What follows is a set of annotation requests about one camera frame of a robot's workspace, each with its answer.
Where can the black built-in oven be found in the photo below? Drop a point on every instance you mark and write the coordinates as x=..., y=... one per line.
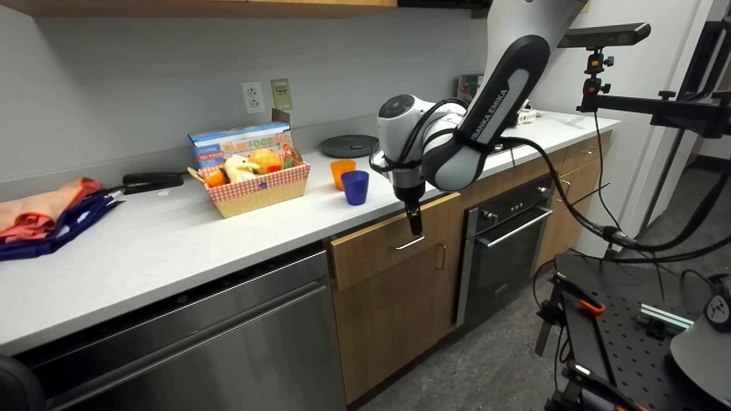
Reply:
x=503, y=259

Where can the black round plate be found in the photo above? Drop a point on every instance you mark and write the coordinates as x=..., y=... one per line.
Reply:
x=347, y=144

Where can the grey round disc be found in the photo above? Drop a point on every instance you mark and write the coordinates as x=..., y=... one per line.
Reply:
x=705, y=361

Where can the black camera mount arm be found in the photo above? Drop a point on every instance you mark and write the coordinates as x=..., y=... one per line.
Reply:
x=671, y=112

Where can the red cloth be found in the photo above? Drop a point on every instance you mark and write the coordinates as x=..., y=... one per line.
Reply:
x=23, y=230

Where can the wooden base cabinet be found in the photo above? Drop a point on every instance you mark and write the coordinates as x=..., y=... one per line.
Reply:
x=579, y=190

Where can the stainless steel dishwasher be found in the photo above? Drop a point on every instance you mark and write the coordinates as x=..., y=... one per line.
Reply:
x=214, y=350

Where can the teal bar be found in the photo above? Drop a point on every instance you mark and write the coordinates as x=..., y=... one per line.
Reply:
x=665, y=316

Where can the wooden wall cabinet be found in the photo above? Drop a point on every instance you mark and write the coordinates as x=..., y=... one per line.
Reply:
x=191, y=5

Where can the black clamp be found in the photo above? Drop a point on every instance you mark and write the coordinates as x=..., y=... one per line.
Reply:
x=585, y=388

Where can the blue cloth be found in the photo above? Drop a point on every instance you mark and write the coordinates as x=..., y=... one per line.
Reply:
x=69, y=230

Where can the orange toy fruit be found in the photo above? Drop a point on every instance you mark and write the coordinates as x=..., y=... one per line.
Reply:
x=215, y=176

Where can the peach orange cloth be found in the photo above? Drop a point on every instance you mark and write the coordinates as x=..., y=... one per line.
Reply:
x=42, y=201

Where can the blue plastic cup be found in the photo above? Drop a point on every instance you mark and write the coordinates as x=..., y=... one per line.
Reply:
x=354, y=187

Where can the black stereo camera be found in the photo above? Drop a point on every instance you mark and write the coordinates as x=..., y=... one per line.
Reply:
x=609, y=36

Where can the wooden cabinet door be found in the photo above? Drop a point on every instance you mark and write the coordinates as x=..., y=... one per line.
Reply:
x=390, y=328

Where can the black perforated robot cart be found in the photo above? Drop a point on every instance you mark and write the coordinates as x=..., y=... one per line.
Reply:
x=624, y=350

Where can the orange plastic cup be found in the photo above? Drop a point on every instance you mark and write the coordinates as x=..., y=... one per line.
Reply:
x=342, y=170

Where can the white yellow toy food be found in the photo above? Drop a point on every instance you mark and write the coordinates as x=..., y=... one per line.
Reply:
x=241, y=168

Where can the black stapler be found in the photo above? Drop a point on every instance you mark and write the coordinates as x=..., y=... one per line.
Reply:
x=152, y=181

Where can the green toy vegetable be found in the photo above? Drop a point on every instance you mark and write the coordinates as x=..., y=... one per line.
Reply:
x=289, y=159

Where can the white wall outlet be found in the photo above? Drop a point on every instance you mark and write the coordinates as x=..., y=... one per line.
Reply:
x=253, y=96

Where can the olive wall switch plate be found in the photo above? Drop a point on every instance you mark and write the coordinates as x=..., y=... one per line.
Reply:
x=280, y=91

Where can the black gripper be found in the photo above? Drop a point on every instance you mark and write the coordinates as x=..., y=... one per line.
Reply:
x=409, y=187

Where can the blue toy food box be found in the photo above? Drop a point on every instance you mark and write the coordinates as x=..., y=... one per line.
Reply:
x=229, y=139

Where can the black round device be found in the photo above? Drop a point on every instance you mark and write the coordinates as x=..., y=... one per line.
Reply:
x=719, y=306

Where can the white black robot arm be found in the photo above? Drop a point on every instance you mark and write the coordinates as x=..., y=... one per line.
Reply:
x=503, y=99

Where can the yellow toy corn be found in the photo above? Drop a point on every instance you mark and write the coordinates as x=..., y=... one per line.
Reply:
x=266, y=159

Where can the wicker basket with items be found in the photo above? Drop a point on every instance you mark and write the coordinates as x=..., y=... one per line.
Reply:
x=258, y=193

